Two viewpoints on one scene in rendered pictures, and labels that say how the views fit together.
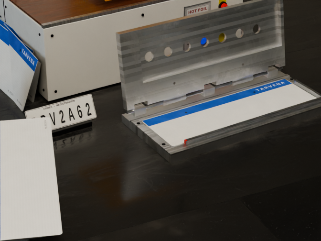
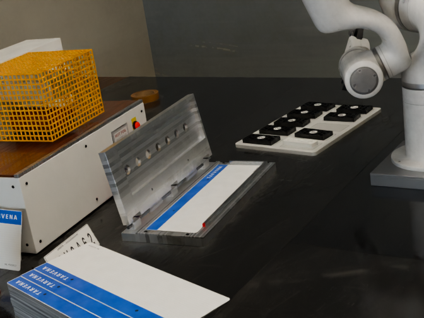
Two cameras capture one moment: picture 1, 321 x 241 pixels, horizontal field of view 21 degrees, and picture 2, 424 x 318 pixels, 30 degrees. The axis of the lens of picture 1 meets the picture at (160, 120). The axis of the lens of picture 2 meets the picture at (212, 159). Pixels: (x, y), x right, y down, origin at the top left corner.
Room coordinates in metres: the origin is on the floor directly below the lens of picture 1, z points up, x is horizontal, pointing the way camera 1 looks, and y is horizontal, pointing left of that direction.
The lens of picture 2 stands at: (0.19, 0.73, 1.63)
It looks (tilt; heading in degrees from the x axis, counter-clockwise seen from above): 19 degrees down; 329
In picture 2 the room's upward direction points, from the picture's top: 9 degrees counter-clockwise
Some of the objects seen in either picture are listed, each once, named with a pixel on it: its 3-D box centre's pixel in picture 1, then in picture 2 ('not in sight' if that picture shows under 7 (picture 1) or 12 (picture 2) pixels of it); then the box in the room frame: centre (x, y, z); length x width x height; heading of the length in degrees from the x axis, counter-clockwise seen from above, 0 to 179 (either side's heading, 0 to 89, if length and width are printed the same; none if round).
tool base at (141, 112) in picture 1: (229, 109); (204, 196); (1.73, -0.15, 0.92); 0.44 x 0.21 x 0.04; 121
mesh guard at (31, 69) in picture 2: not in sight; (39, 94); (2.04, 0.08, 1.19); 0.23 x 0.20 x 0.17; 121
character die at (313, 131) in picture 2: not in sight; (313, 134); (1.86, -0.61, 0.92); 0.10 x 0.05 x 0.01; 15
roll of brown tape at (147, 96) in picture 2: not in sight; (144, 96); (2.76, -0.56, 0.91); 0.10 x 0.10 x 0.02
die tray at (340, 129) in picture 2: not in sight; (310, 127); (1.94, -0.67, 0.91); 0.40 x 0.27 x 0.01; 109
